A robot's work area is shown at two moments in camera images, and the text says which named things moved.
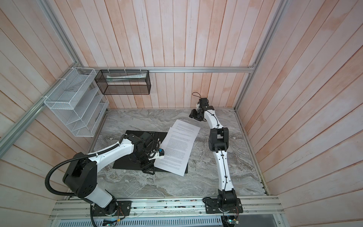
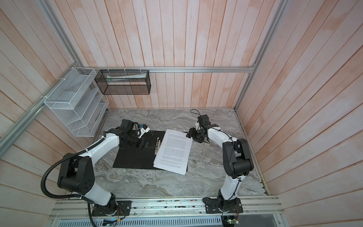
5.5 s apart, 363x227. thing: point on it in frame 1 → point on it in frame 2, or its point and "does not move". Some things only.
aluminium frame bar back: [211, 69] does not move
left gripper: [149, 165] → [144, 147]
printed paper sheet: [176, 146] does not move
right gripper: [193, 115] → [191, 132]
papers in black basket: [139, 77] does not move
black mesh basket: [124, 82] does not move
